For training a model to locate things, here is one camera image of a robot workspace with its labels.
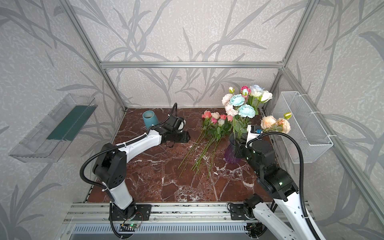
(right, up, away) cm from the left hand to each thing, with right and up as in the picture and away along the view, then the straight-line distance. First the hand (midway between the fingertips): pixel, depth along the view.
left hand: (190, 133), depth 90 cm
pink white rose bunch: (+18, +3, +18) cm, 25 cm away
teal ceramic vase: (-23, +9, -3) cm, 25 cm away
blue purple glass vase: (+24, -12, -6) cm, 27 cm away
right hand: (+24, +2, -23) cm, 33 cm away
